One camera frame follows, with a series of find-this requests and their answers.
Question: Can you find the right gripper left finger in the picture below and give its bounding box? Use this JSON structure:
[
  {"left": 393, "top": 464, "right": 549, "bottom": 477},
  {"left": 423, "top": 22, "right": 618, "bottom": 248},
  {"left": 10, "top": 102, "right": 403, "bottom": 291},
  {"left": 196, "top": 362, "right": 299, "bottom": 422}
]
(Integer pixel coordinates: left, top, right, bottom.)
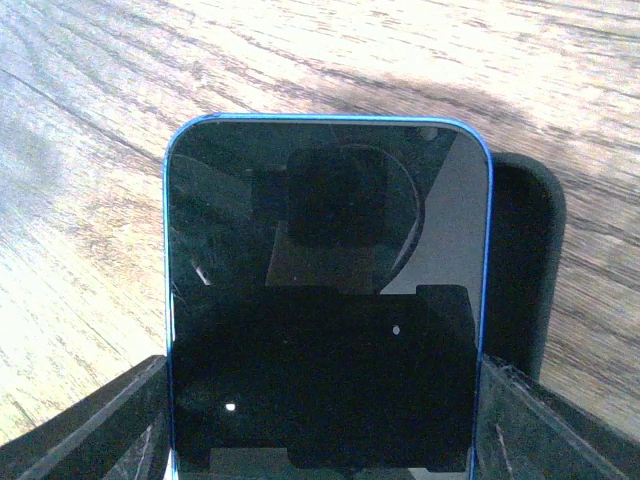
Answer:
[{"left": 1, "top": 355, "right": 170, "bottom": 479}]

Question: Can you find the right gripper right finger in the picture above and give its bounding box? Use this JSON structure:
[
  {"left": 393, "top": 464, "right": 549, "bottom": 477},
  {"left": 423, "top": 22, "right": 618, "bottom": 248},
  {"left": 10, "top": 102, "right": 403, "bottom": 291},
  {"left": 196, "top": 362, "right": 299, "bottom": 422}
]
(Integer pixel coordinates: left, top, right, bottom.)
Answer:
[{"left": 477, "top": 357, "right": 639, "bottom": 479}]

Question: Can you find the blue smartphone black screen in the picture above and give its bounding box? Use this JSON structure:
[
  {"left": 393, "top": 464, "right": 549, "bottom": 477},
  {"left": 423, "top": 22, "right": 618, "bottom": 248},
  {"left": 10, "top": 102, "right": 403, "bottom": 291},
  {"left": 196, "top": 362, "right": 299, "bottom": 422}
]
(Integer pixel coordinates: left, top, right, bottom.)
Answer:
[{"left": 163, "top": 113, "right": 494, "bottom": 479}]

